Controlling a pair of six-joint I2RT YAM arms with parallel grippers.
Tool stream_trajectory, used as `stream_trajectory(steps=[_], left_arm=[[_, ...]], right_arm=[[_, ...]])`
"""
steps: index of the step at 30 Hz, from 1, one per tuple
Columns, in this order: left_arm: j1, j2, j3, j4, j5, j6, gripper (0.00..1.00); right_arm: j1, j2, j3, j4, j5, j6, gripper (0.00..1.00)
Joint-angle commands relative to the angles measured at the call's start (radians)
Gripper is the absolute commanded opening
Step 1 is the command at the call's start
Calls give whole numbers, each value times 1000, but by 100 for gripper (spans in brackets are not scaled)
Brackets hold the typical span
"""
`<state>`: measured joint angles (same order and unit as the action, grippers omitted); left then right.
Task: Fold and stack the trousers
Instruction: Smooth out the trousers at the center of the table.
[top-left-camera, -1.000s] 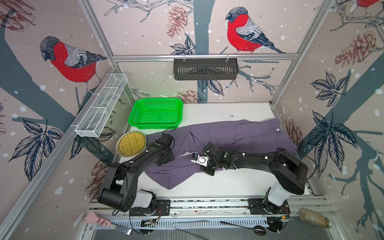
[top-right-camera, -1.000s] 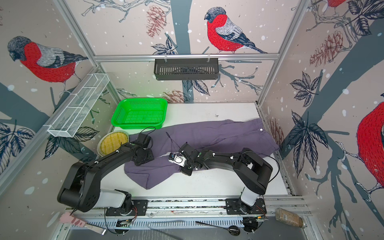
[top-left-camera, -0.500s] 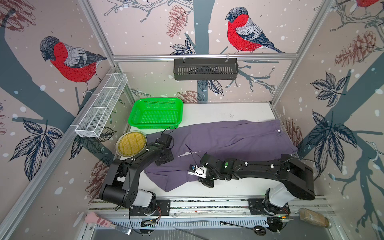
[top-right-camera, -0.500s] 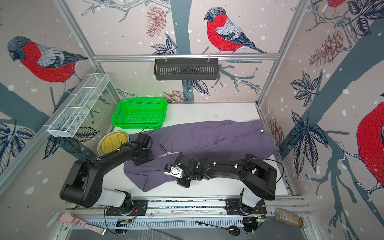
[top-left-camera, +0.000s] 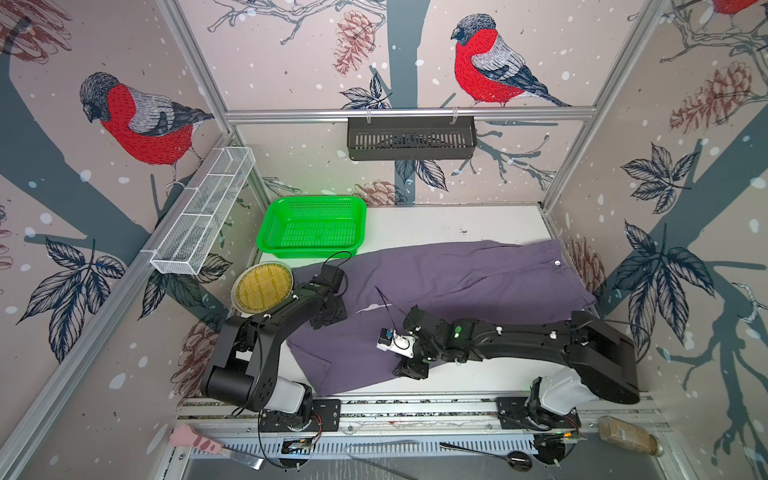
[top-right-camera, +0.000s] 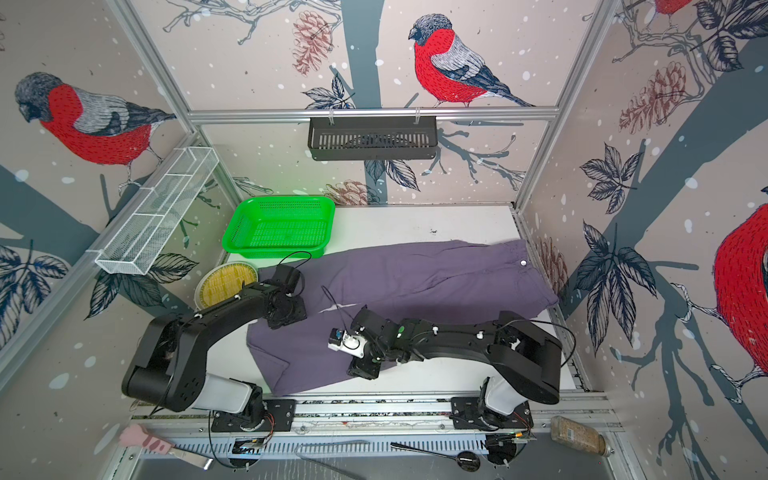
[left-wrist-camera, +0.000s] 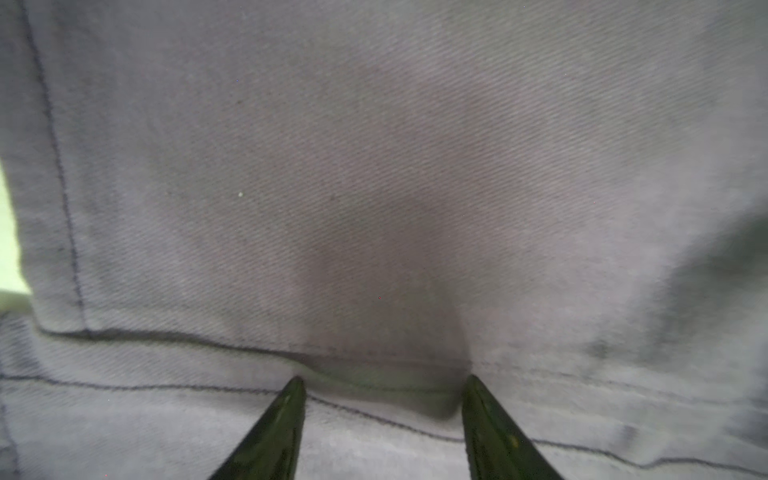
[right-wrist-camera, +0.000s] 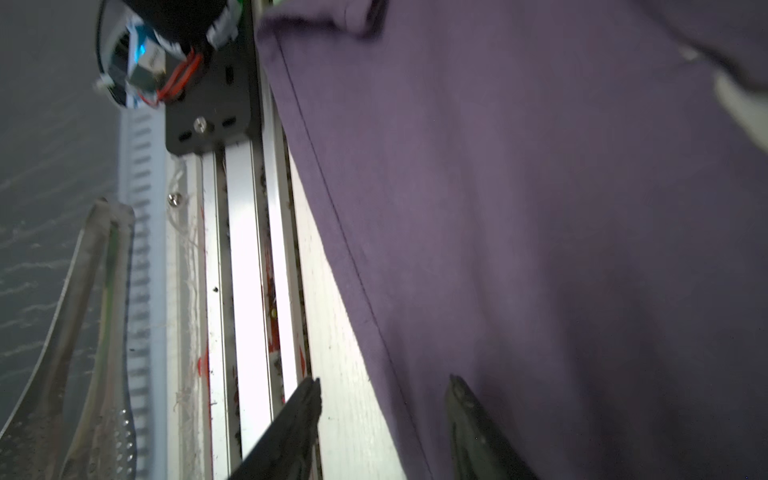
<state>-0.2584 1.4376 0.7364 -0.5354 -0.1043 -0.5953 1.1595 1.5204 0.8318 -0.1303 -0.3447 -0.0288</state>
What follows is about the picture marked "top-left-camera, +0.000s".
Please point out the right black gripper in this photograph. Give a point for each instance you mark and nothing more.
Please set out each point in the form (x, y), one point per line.
(409, 368)

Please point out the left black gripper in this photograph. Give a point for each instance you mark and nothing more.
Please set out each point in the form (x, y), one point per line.
(342, 313)

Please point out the purple trousers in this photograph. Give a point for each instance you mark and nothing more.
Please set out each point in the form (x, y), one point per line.
(499, 283)

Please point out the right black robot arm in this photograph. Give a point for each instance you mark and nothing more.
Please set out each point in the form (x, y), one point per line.
(597, 362)

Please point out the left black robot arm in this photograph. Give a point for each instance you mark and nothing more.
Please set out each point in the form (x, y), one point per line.
(243, 370)

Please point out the round woven bamboo tray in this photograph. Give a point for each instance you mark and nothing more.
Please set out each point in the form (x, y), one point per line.
(262, 287)

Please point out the green plastic basket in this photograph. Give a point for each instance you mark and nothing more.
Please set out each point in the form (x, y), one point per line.
(313, 226)

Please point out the black long spoon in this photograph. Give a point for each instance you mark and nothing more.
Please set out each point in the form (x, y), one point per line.
(517, 460)

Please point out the black hanging plastic basket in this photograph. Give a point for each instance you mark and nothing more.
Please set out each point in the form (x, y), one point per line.
(411, 138)

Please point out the brown filled plastic bottle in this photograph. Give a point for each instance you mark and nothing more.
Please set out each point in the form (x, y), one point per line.
(628, 436)

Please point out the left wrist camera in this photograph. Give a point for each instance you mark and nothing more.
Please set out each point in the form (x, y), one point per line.
(330, 277)

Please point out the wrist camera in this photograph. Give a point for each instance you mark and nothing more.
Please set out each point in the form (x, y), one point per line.
(330, 277)
(390, 340)

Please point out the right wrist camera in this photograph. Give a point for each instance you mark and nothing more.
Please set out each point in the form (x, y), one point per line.
(390, 340)

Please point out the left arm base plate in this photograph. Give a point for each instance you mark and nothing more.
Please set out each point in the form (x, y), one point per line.
(322, 415)

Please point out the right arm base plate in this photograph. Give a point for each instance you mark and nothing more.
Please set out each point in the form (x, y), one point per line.
(523, 414)

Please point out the aluminium mounting rail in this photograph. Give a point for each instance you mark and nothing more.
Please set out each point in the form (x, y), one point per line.
(384, 415)

